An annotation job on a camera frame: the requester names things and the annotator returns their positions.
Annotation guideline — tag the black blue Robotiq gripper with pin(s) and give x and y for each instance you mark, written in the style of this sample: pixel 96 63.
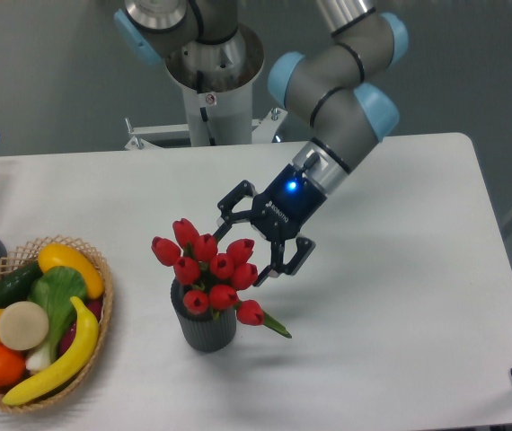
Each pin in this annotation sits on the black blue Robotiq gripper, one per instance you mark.
pixel 278 213

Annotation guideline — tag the red tulip bouquet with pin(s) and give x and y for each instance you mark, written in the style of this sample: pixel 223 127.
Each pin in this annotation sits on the red tulip bouquet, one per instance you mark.
pixel 208 281

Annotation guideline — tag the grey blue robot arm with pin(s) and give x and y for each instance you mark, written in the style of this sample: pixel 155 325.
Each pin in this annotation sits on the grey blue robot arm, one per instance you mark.
pixel 215 60

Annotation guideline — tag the dark grey ribbed vase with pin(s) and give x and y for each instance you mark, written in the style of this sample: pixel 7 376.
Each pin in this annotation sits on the dark grey ribbed vase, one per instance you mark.
pixel 203 333

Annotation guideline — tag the purple eggplant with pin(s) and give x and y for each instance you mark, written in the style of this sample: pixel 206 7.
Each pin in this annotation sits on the purple eggplant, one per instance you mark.
pixel 95 306

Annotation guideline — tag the yellow banana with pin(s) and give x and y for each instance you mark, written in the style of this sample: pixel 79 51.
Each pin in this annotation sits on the yellow banana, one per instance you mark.
pixel 66 367

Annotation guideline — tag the yellow squash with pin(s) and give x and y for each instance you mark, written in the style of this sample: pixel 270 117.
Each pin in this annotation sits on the yellow squash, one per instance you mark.
pixel 61 255

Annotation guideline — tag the green bok choy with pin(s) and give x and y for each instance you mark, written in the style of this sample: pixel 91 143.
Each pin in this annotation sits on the green bok choy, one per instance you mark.
pixel 52 292

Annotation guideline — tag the green cucumber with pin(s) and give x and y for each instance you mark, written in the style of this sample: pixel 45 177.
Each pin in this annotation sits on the green cucumber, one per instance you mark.
pixel 16 286

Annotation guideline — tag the beige round disc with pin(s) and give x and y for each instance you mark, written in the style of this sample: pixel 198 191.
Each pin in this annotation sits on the beige round disc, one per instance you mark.
pixel 23 325

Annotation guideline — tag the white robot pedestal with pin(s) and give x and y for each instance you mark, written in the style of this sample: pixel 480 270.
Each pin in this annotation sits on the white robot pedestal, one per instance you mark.
pixel 213 119

